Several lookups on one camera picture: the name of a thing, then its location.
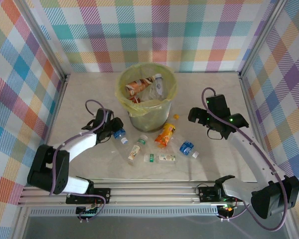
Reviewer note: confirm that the brown label plastic bottle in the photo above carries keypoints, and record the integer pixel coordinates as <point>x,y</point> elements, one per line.
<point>137,85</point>

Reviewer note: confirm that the yellow plastic bin liner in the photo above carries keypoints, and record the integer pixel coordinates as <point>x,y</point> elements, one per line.
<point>139,108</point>

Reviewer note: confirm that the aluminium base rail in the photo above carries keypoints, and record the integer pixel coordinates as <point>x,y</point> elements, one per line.
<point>152,194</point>

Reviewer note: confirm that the orange juice plastic bottle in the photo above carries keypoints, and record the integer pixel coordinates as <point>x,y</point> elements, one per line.
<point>165,134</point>

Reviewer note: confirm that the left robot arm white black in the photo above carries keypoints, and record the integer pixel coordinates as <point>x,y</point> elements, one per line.
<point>82,143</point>

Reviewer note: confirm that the beige label bottle white cap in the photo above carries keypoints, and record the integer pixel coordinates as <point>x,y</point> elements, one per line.
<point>134,152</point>

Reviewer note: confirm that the green white label clear bottle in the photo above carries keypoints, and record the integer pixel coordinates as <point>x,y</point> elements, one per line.
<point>164,158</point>

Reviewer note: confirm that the clear water bottle blue cap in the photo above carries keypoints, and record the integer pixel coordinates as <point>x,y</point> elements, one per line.
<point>159,85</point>

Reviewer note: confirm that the yellow bottle cap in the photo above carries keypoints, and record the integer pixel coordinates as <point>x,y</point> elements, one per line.
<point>176,116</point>

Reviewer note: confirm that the blue label plastic bottle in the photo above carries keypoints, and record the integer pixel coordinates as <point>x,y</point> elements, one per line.
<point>187,147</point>
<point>120,135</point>

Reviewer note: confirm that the translucent green plastic bin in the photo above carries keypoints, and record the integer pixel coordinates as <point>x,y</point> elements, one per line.
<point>152,117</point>

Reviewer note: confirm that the plaid fabric wall panel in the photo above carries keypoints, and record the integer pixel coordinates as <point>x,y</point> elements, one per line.
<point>149,30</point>
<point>10,99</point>
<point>289,87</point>

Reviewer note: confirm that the aluminium table side rail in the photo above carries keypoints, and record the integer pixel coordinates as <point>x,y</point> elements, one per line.
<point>254,112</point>
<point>50,124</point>

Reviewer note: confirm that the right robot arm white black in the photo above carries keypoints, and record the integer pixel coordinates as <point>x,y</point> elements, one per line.
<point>251,154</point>

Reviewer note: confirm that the aluminium frame post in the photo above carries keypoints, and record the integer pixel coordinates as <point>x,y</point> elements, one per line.
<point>47,47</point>
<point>261,37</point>

